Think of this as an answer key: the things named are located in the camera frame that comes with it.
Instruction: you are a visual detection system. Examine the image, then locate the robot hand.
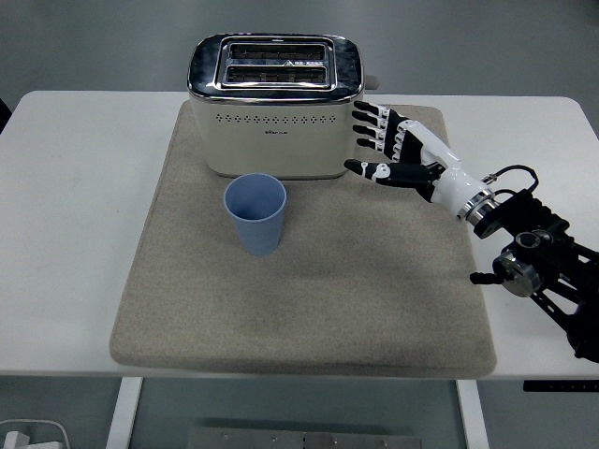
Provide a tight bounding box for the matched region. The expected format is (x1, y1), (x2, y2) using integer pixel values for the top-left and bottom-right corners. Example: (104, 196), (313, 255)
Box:
(343, 100), (489, 219)

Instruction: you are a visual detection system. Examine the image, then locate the blue ribbed plastic cup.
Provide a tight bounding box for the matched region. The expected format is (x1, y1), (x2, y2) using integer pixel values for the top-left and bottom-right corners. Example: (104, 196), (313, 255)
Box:
(222, 172), (288, 256)

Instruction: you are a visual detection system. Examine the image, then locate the beige fabric mat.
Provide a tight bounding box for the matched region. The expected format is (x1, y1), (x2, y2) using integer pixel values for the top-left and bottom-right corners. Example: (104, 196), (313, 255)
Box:
(109, 100), (498, 379)

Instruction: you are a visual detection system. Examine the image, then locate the white chrome two-slot toaster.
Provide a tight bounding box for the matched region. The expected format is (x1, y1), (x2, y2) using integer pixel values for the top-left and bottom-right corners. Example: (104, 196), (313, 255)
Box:
(186, 32), (381, 181)

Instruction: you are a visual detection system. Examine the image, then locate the black table control panel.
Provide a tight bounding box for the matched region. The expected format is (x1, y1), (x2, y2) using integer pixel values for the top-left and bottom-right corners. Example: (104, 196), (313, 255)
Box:
(522, 381), (599, 394)

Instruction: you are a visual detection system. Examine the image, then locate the white table leg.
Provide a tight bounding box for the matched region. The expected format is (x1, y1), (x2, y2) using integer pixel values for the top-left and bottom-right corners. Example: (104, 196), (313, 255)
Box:
(456, 379), (490, 449)
(103, 376), (144, 449)

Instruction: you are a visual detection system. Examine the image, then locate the white plug block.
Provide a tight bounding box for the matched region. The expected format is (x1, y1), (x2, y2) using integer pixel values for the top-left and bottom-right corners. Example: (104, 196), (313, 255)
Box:
(2, 428), (30, 449)

